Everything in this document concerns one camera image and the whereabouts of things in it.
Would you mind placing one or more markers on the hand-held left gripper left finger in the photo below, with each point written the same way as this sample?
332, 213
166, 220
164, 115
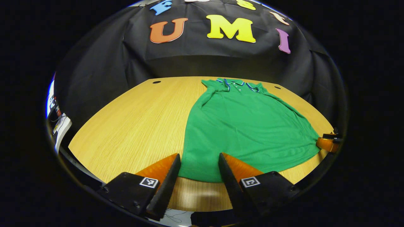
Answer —
167, 189

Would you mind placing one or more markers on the black backdrop cloth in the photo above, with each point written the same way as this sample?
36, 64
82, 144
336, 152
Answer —
189, 60

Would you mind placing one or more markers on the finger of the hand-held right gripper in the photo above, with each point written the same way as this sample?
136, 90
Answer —
325, 144

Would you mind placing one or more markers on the green T-shirt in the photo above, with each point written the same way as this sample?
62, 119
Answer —
246, 132

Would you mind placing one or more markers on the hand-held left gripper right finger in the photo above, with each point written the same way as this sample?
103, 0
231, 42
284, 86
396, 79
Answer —
232, 189

